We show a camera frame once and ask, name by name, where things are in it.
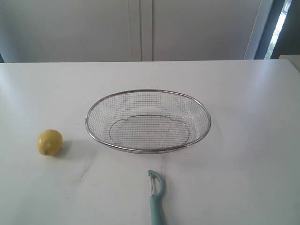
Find white side table corner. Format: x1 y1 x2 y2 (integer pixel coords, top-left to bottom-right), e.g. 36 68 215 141
279 55 300 71

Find yellow lemon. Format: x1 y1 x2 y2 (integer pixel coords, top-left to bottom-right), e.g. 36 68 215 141
37 129 63 156

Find oval wire mesh basket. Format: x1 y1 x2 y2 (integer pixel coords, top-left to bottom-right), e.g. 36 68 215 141
85 89 211 154

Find window with dark frame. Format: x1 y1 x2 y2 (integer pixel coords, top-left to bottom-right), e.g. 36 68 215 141
254 0 300 60

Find teal handled peeler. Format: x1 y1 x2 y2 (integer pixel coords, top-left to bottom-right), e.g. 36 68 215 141
148 170 166 225

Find white cabinet doors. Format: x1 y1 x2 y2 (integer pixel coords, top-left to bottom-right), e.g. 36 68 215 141
0 0 272 62

